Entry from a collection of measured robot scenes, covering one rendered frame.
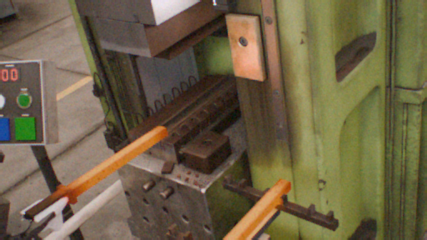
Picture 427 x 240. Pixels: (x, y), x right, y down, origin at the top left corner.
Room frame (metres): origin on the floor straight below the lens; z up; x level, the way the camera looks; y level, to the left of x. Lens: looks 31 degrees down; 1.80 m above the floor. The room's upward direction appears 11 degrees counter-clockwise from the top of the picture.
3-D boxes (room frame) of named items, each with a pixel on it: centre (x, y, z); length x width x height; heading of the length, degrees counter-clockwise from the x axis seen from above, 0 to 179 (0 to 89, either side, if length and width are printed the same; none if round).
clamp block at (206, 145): (1.25, 0.02, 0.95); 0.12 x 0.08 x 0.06; 136
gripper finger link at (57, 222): (0.87, 0.37, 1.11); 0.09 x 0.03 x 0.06; 133
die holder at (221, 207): (1.45, 0.00, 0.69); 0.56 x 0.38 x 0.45; 136
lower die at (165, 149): (1.48, 0.05, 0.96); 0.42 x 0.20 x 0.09; 136
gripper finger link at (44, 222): (0.84, 0.40, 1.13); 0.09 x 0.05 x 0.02; 133
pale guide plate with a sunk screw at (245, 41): (1.20, -0.13, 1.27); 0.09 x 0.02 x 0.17; 46
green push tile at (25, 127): (1.50, 0.60, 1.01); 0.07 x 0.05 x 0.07; 71
